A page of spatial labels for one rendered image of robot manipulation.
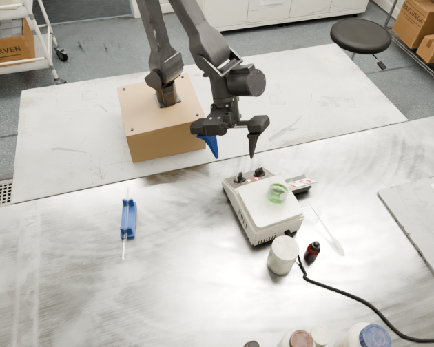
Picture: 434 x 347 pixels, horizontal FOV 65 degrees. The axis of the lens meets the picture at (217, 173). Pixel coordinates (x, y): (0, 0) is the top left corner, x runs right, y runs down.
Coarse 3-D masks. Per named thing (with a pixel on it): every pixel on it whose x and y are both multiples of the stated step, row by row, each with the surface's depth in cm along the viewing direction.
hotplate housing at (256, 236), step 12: (228, 192) 87; (240, 204) 81; (240, 216) 82; (300, 216) 79; (252, 228) 77; (264, 228) 77; (276, 228) 77; (288, 228) 80; (252, 240) 79; (264, 240) 80
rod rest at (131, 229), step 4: (124, 200) 85; (132, 200) 85; (124, 204) 86; (132, 204) 86; (124, 208) 86; (128, 208) 86; (132, 208) 86; (124, 212) 85; (128, 212) 85; (132, 212) 85; (124, 216) 84; (128, 216) 84; (132, 216) 85; (124, 220) 84; (128, 220) 84; (132, 220) 84; (124, 224) 83; (128, 224) 83; (132, 224) 83; (120, 228) 80; (124, 228) 80; (128, 228) 80; (132, 228) 82; (128, 232) 81; (132, 232) 81; (120, 236) 81; (128, 236) 81; (132, 236) 81
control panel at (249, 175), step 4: (264, 168) 92; (248, 172) 91; (252, 172) 91; (232, 176) 91; (244, 176) 89; (248, 176) 89; (252, 176) 88; (264, 176) 87; (268, 176) 87; (228, 180) 89; (232, 180) 88; (252, 180) 86; (256, 180) 86; (232, 184) 86; (236, 184) 86; (240, 184) 85; (244, 184) 85
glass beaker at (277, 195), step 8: (272, 176) 77; (280, 176) 78; (288, 176) 76; (272, 184) 73; (288, 184) 77; (272, 192) 75; (280, 192) 74; (288, 192) 76; (272, 200) 77; (280, 200) 77
